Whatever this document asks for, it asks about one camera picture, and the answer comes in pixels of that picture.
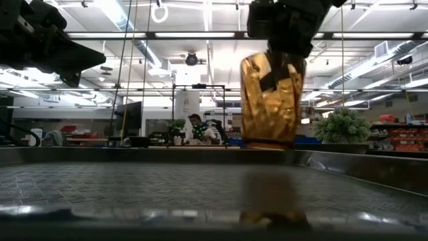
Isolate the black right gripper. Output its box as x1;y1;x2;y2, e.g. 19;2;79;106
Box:
247;0;348;93

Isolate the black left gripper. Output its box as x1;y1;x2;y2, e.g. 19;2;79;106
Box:
0;0;107;88

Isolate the amber ribbed plastic cup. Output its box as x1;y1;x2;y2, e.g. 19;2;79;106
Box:
239;50;308;151

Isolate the black plastic tray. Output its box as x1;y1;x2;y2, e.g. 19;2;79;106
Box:
0;146;428;241

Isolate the black beam with light strips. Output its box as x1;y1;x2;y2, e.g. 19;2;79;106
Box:
66;31;428;42

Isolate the black computer monitor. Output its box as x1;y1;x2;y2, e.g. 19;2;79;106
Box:
114;101;143;132

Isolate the black office chair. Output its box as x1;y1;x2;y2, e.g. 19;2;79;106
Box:
209;119;230;145

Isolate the green artificial ball plant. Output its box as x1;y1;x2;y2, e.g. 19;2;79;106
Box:
313;106;372;145

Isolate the white container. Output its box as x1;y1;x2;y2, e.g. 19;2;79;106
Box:
29;128;43;147

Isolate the round black ceiling device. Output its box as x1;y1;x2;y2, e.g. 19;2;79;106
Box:
185;52;199;67

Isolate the person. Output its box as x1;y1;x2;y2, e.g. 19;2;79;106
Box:
187;113;218;145

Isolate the small potted background plant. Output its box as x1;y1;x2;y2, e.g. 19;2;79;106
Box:
171;118;187;146

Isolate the shelf with red bins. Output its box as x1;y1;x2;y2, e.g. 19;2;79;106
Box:
369;113;428;152

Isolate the black hanging cable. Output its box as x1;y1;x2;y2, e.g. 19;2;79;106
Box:
109;0;133;132

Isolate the white hanging ring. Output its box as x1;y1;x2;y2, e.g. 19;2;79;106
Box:
150;2;169;23

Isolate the black background workstation frame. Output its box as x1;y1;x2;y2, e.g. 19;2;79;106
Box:
171;83;227;148

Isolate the black cable loop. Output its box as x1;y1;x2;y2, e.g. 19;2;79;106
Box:
0;115;42;148

